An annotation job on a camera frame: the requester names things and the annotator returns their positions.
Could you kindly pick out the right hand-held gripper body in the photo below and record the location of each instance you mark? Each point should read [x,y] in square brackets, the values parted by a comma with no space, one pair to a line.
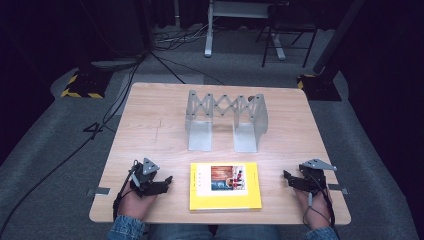
[313,178]

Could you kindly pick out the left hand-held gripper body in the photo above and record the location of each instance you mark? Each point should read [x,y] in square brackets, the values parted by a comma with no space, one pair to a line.
[141,178]

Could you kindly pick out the grey metal expandable book rack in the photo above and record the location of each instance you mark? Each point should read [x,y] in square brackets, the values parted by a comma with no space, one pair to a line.
[200,133]

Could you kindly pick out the yellow book with photo cover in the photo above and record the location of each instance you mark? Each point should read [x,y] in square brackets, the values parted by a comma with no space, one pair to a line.
[226,201]

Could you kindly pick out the person's left hand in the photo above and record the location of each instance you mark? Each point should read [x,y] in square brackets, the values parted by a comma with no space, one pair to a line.
[135,205]

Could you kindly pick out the person's right hand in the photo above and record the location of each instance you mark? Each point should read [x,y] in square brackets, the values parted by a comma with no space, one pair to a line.
[315,213]

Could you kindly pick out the grey tape strip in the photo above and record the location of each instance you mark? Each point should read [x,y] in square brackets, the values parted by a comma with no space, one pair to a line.
[338,188]
[100,191]

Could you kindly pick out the black slanted stand hazard stripes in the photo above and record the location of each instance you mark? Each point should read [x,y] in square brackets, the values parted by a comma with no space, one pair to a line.
[321,86]

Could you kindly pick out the black stand base hazard stripes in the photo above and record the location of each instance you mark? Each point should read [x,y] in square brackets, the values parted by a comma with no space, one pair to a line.
[86,85]

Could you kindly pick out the black metal chair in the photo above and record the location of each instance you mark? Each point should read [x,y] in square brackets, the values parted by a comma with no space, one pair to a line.
[290,28]

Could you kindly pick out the white desk frame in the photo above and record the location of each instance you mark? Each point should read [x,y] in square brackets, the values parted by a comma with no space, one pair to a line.
[209,33]

